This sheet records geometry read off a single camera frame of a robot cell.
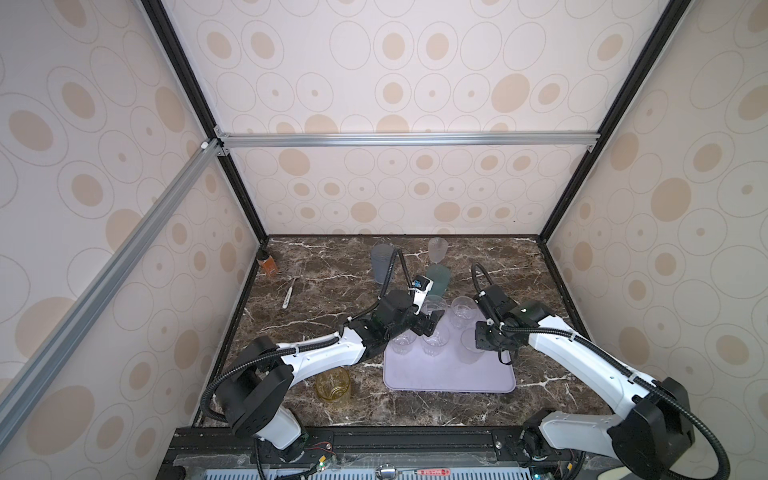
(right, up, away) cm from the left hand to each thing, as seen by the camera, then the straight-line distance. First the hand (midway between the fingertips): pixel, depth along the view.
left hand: (440, 302), depth 79 cm
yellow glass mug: (-29, -22, +2) cm, 37 cm away
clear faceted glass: (-10, -14, +12) cm, 21 cm away
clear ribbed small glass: (0, -14, +12) cm, 19 cm away
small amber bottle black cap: (-56, +12, +24) cm, 62 cm away
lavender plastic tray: (-5, -21, +7) cm, 22 cm away
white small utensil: (-48, -2, +21) cm, 53 cm away
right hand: (+13, -11, +3) cm, 17 cm away
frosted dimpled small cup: (+4, +16, +34) cm, 38 cm away
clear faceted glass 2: (0, -2, +16) cm, 17 cm away
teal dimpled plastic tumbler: (+4, +7, +24) cm, 26 cm away
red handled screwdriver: (-5, -38, -10) cm, 39 cm away
